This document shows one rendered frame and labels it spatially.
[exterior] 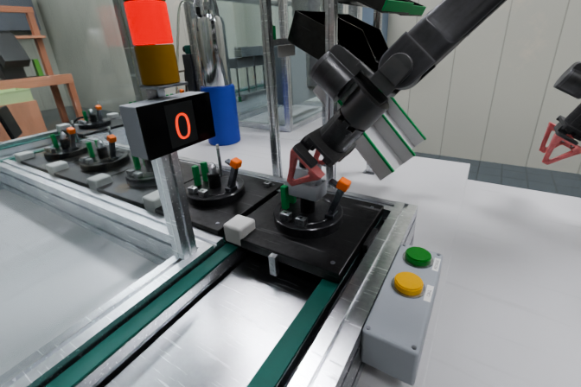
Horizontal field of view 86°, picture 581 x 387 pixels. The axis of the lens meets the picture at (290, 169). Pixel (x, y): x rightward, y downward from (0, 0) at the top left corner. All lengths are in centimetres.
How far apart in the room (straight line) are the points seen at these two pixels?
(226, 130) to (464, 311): 117
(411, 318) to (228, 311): 27
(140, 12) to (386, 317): 50
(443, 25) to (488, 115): 333
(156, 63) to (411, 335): 47
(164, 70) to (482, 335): 62
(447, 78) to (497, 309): 323
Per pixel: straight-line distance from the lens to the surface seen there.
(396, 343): 45
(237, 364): 49
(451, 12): 49
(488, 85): 374
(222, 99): 145
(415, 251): 57
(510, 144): 387
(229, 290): 58
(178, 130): 46
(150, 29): 45
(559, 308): 74
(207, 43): 145
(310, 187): 57
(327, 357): 44
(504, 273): 77
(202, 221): 67
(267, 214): 66
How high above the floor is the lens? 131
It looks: 23 degrees down
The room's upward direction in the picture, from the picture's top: 3 degrees counter-clockwise
